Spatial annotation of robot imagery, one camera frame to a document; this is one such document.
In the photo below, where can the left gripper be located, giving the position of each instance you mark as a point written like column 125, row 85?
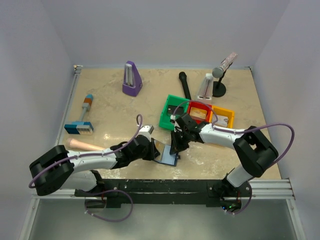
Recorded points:
column 152, row 149

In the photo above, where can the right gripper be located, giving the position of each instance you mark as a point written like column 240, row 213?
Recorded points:
column 176, row 139

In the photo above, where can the silver credit card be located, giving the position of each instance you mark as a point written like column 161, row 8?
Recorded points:
column 161, row 150

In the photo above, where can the blue card holder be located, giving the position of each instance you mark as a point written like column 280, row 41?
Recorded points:
column 167, row 158

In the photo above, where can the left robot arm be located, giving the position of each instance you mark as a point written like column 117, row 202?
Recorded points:
column 54, row 168

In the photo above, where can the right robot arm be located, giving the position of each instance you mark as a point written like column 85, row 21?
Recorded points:
column 255, row 152

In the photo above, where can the black card in green bin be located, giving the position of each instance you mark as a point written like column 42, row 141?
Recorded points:
column 174, row 110

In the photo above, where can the tan card in red bin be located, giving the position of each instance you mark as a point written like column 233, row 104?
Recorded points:
column 198, row 113

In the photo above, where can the cards in orange bin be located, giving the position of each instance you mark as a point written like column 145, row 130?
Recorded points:
column 222, row 121

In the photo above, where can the red bin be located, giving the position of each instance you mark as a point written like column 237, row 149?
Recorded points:
column 207, row 107

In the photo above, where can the green bin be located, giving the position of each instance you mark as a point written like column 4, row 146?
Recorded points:
column 164, row 121

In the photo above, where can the orange bin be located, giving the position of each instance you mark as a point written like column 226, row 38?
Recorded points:
column 223, row 112

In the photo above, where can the clear metronome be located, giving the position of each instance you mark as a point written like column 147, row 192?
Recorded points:
column 204, row 94

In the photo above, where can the black microphone stand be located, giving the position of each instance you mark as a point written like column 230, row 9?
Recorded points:
column 219, row 88

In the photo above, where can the black microphone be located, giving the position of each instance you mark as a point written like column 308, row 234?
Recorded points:
column 183, row 79

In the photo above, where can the purple metronome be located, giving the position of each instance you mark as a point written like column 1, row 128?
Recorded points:
column 132, row 81

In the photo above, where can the blue grey toy tool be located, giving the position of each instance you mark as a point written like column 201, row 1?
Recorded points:
column 81, row 127

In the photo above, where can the pink cylinder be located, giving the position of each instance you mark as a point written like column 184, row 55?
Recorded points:
column 76, row 144

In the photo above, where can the silver microphone on stand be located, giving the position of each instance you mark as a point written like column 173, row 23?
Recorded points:
column 225, row 64

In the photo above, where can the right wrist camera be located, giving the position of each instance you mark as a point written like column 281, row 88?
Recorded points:
column 173, row 121

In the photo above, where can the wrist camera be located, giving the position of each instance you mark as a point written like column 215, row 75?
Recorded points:
column 173, row 121
column 146, row 131

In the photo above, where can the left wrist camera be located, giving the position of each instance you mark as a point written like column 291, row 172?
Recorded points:
column 146, row 131

